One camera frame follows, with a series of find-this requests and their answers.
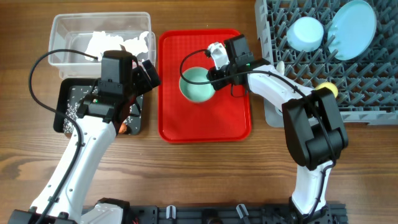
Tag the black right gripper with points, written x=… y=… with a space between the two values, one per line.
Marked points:
x=212 y=74

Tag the white tissue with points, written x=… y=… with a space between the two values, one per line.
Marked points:
x=101 y=42

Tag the grey dishwasher rack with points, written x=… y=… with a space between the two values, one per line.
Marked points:
x=367 y=84

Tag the white plastic spoon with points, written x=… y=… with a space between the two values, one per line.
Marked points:
x=281 y=67

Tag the light blue bowl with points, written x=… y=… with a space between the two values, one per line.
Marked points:
x=305 y=34

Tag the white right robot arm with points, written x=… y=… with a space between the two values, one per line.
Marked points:
x=314 y=130

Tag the orange carrot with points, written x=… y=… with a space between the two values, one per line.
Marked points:
x=123 y=128

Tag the yellow plastic cup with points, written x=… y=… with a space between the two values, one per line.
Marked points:
x=332 y=87

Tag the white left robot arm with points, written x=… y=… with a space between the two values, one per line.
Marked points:
x=99 y=118

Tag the light blue plate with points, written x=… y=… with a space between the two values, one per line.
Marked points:
x=352 y=30

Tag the green bowl with rice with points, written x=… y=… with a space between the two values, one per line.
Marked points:
x=196 y=93

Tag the black plastic bin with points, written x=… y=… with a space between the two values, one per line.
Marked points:
x=72 y=91

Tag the red plastic tray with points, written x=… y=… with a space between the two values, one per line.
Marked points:
x=226 y=116

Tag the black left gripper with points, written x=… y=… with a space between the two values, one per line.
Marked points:
x=145 y=84

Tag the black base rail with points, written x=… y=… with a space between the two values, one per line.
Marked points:
x=266 y=214

